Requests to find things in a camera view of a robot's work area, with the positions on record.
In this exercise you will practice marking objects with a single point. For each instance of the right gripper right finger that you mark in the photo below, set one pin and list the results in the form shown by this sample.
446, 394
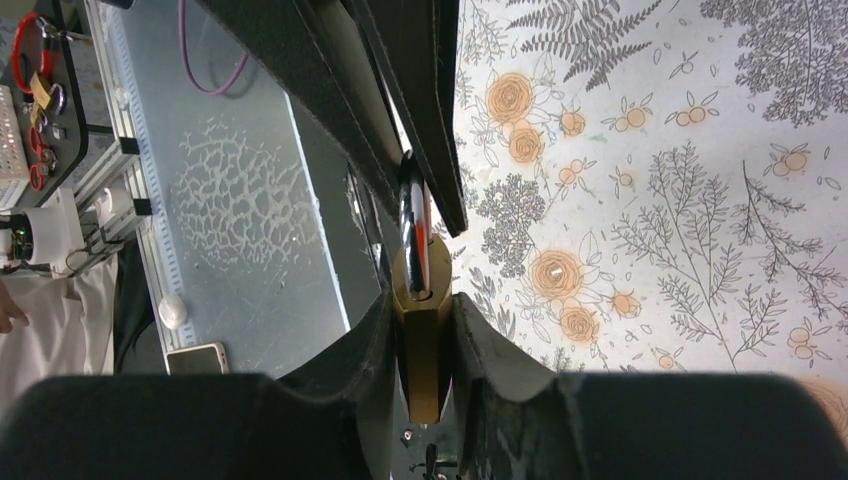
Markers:
519, 420

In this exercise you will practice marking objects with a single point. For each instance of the floral table mat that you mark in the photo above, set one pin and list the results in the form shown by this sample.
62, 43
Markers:
659, 185

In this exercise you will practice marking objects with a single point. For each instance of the brass padlock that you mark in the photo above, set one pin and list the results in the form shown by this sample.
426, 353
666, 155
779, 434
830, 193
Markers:
422, 296

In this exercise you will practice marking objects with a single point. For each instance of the smartphone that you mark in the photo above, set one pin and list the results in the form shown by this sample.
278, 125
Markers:
209, 358

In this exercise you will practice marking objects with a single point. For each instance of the white cloth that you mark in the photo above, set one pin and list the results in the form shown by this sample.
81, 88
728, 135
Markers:
56, 327

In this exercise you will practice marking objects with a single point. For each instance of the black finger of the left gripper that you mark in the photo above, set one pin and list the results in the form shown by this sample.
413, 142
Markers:
372, 74

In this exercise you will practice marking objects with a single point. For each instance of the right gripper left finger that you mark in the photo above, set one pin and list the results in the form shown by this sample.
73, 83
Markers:
331, 418

